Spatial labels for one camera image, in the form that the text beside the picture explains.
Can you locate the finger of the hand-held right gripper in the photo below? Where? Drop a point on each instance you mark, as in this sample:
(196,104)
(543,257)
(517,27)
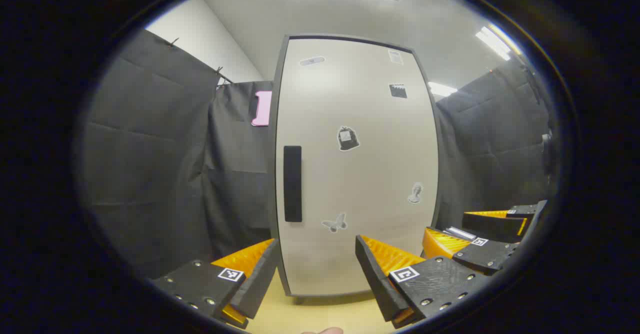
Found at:
(487,256)
(492,225)

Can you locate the black backdrop cloth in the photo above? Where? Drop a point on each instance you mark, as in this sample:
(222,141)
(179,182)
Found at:
(150,174)

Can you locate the grey cabinet door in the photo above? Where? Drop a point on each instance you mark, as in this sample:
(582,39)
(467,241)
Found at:
(360,174)

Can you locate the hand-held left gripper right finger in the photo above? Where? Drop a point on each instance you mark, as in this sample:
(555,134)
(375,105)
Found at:
(375,279)

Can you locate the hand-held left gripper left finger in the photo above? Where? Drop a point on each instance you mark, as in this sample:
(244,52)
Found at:
(260,284)

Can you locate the dark grey cabinet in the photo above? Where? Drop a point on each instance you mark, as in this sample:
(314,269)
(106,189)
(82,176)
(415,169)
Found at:
(271,184)

